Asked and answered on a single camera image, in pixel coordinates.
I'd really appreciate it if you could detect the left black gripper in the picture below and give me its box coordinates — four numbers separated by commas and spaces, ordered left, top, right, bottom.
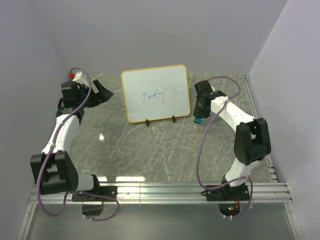
77, 79, 113, 108

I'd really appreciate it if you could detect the blue whiteboard eraser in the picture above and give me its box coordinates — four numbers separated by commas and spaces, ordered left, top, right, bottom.
194, 116, 202, 124

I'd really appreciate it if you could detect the yellow framed whiteboard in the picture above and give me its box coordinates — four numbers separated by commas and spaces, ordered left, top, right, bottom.
121, 64, 191, 124

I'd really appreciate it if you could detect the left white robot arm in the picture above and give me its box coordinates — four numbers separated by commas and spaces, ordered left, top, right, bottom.
30, 79, 113, 201

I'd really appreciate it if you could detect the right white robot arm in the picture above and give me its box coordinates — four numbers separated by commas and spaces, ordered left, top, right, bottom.
193, 80, 272, 200

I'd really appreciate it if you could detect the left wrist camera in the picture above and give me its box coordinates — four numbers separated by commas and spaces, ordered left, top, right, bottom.
68, 71, 89, 87

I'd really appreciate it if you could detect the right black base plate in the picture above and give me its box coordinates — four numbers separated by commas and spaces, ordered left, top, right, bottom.
200, 183, 250, 202

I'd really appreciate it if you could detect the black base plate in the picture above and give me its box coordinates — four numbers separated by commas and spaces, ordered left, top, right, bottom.
200, 183, 250, 202
71, 185, 118, 202

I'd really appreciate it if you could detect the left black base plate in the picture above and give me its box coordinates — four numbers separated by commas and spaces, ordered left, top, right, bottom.
71, 185, 118, 202

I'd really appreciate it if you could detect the aluminium mounting rail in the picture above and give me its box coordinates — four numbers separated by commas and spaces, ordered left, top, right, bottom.
28, 181, 293, 206

